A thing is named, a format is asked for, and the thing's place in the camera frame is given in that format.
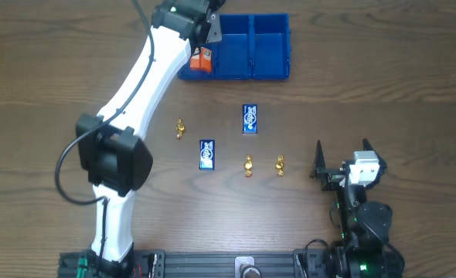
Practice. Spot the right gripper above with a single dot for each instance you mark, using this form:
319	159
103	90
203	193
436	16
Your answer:
333	179

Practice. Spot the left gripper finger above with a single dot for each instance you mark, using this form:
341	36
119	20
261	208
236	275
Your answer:
215	31

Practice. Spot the gold candy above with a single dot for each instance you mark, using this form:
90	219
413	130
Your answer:
280	165
179	128
248	166

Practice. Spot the blue candy pack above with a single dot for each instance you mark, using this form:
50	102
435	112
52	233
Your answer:
206	154
249	119

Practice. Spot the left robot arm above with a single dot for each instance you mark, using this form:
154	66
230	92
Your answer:
154	73

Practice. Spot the orange candy box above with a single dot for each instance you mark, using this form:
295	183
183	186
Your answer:
200	62

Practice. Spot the blue tray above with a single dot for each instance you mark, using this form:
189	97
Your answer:
266	58

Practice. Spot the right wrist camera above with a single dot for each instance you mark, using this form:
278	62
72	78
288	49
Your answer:
363	167

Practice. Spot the mounting rail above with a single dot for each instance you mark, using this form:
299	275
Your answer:
205	264

